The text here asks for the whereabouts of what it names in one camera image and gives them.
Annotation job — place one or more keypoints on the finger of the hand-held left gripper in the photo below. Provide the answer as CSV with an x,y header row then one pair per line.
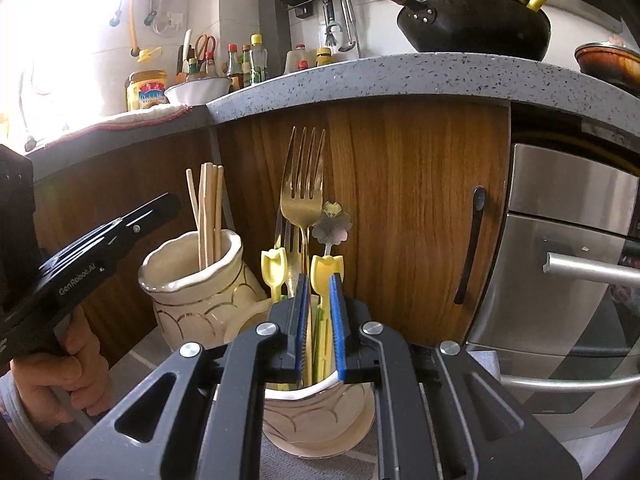
x,y
145,217

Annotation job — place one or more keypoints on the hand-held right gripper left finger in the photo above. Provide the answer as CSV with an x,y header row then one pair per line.
x,y
301,330

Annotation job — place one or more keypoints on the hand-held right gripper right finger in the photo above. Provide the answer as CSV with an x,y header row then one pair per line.
x,y
336,330

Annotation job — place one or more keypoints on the wooden chopstick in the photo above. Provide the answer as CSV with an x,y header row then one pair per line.
x,y
212,210
204,210
192,210
219,210

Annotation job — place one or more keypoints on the yellow tulip plastic spoon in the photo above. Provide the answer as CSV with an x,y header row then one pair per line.
x,y
274,265
327,272

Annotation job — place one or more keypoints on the cream ceramic utensil holder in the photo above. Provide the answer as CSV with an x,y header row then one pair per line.
x,y
320,425
200,305

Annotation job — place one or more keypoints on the silver flower shaped spoon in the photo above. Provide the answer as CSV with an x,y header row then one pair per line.
x,y
332,225

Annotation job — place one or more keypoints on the person's left hand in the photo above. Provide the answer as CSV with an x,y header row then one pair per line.
x,y
65,390

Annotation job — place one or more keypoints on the white cloth with red edge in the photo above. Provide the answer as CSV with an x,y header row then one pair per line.
x,y
125,120

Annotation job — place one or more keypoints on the grey cloth mat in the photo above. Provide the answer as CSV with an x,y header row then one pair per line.
x,y
145,360

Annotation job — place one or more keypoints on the yellow cooking oil jug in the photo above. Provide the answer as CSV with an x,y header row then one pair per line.
x,y
146,91

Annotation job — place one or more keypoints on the wooden cabinet door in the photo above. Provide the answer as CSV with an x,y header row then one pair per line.
x,y
400,210

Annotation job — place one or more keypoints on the white bowl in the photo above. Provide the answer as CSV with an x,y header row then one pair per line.
x,y
197,91

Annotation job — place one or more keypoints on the red capped soy sauce bottle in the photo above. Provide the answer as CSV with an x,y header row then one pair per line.
x,y
234,67

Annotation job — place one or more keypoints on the yellow capped green bottle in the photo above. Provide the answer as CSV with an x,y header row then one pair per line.
x,y
258,60

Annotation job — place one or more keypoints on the white plastic jug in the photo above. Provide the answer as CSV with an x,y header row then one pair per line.
x,y
296,55

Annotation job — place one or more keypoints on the stainless steel oven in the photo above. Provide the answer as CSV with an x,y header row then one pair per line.
x,y
560,260

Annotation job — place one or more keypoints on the yellow jar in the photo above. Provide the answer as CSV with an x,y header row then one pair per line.
x,y
323,56

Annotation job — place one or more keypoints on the brown clay pot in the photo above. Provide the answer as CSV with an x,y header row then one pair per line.
x,y
610,65

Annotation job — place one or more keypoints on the white wall socket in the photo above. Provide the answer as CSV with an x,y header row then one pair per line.
x,y
175,19

